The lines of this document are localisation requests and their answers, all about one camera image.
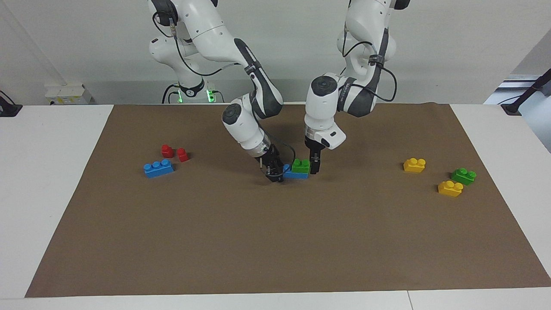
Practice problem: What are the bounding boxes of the brown table mat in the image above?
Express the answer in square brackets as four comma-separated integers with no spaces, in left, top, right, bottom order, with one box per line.
[25,102,551,298]

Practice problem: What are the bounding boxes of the yellow two-stud brick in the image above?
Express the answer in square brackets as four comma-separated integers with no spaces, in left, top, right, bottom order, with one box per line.
[437,180,464,198]
[403,158,427,174]

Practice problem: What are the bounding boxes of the white power strip box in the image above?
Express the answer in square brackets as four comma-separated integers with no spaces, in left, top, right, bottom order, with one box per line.
[44,84,92,105]

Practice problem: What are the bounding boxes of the black stand with pole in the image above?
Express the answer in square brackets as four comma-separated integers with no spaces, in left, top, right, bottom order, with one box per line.
[501,68,551,116]

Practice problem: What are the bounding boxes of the black table clamp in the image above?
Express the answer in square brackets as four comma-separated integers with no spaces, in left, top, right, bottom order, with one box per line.
[0,90,23,118]

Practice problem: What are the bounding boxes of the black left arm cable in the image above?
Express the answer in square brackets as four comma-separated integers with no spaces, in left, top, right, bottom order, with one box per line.
[342,26,397,103]

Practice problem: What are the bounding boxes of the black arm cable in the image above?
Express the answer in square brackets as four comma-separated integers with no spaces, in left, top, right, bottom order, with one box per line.
[152,11,241,78]
[342,26,397,103]

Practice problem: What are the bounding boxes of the black right base cable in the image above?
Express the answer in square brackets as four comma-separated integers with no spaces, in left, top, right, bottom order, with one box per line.
[162,84,181,104]

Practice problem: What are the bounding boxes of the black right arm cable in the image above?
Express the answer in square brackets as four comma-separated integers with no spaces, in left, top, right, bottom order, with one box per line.
[152,11,241,78]

